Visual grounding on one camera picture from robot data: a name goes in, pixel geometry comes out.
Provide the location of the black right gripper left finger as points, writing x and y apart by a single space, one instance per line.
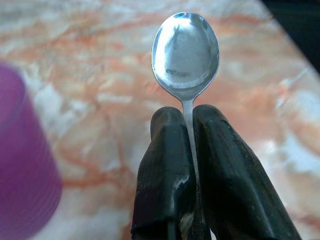
165 165

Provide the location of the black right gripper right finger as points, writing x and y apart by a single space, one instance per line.
232 175

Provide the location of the silver metal spoon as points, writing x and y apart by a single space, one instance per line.
185 53

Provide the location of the purple ribbed plastic cup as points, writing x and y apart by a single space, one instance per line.
23 152

